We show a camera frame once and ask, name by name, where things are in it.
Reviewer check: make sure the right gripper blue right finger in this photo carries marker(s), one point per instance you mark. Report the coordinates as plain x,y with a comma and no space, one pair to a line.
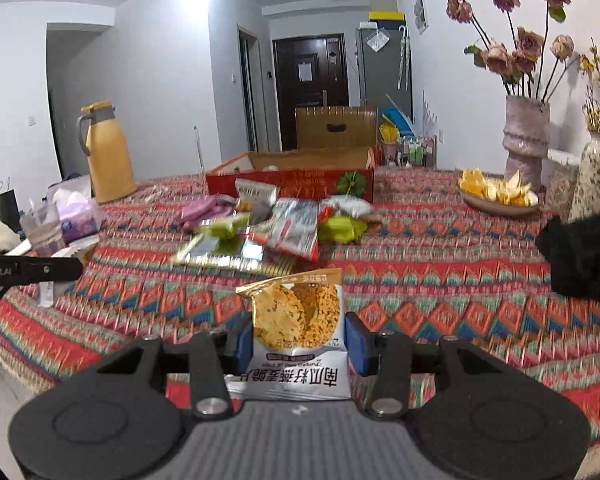
387,357

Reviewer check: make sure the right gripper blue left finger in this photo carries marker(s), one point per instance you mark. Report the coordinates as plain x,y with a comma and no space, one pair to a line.
211,357

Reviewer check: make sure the pumpkin cracker snack bag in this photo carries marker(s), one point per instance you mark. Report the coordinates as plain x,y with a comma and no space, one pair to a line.
299,342

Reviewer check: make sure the black paper shopping bag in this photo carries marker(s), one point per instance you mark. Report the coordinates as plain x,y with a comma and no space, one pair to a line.
9,211

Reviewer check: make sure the clear plastic cup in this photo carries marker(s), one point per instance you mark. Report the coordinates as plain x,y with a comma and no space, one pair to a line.
43,229

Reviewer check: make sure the pink tissue pack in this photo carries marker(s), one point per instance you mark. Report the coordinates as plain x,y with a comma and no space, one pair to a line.
79,213

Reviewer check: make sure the colourful patterned tablecloth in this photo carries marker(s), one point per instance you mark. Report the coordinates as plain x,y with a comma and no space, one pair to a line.
432,268

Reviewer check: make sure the silver green snack packet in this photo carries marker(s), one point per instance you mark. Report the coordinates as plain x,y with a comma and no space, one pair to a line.
235,253

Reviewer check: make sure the pink snack packet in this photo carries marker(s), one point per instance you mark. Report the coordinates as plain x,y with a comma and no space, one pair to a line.
203,208

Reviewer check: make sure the red white snack packet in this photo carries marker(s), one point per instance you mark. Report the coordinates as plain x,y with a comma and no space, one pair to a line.
291,229

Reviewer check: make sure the yellow thermos jug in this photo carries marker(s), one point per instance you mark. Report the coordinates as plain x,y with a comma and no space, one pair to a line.
104,145

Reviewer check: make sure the red cardboard snack box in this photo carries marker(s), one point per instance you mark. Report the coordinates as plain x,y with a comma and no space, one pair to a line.
310,174

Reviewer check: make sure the plate of orange peels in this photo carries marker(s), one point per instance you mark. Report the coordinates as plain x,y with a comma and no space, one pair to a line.
502,197

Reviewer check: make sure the white mop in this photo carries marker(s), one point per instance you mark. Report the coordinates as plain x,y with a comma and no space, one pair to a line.
199,149

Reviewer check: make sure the speckled white vase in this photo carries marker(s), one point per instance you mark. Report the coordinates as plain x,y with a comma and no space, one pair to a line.
586,196

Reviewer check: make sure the pink ribbed flower vase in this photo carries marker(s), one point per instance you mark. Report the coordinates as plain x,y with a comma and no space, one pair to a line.
527,124

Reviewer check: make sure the grey refrigerator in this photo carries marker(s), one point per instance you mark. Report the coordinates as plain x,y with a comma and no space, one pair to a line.
381,78

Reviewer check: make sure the dark entrance door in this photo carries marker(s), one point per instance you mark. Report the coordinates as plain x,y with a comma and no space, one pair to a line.
309,72

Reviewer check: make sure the cluttered wire storage rack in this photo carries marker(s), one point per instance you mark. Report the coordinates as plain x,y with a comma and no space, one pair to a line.
400,144

